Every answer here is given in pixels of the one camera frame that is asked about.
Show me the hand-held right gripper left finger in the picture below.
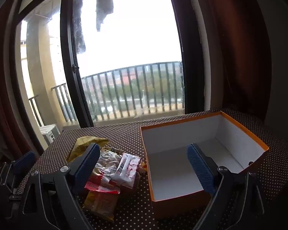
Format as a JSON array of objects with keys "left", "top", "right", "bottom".
[{"left": 19, "top": 143, "right": 101, "bottom": 230}]

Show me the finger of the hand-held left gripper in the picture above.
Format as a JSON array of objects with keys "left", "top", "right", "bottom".
[{"left": 11, "top": 151, "right": 36, "bottom": 180}]

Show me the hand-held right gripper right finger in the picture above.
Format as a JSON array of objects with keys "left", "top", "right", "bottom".
[{"left": 187, "top": 143, "right": 267, "bottom": 230}]

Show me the orange cardboard box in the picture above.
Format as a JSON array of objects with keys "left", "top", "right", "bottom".
[{"left": 140, "top": 111, "right": 270, "bottom": 219}]

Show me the pale crinkled snack packet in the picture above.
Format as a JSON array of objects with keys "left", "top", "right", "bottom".
[{"left": 92, "top": 149, "right": 124, "bottom": 184}]

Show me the yellow potato chip bag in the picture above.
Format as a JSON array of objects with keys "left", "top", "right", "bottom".
[{"left": 67, "top": 136, "right": 109, "bottom": 163}]

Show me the white red-print snack packet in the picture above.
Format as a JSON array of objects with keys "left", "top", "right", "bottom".
[{"left": 110, "top": 152, "right": 142, "bottom": 188}]

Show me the white outdoor air conditioner unit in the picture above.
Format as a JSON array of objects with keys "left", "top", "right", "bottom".
[{"left": 39, "top": 124, "right": 61, "bottom": 145}]

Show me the brown polka dot tablecloth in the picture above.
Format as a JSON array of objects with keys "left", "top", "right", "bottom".
[{"left": 14, "top": 108, "right": 288, "bottom": 230}]

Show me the brown curtain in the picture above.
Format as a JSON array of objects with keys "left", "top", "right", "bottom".
[
  {"left": 190, "top": 0, "right": 274, "bottom": 115},
  {"left": 0, "top": 5, "right": 39, "bottom": 163}
]

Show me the balcony railing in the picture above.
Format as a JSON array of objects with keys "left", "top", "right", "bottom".
[{"left": 27, "top": 61, "right": 185, "bottom": 125}]

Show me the dark hanging cloth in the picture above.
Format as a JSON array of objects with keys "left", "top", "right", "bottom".
[{"left": 73, "top": 0, "right": 87, "bottom": 53}]

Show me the grey hanging cloth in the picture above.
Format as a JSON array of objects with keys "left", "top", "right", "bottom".
[{"left": 95, "top": 0, "right": 114, "bottom": 32}]

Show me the black window frame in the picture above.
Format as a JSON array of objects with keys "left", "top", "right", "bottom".
[{"left": 10, "top": 0, "right": 205, "bottom": 154}]

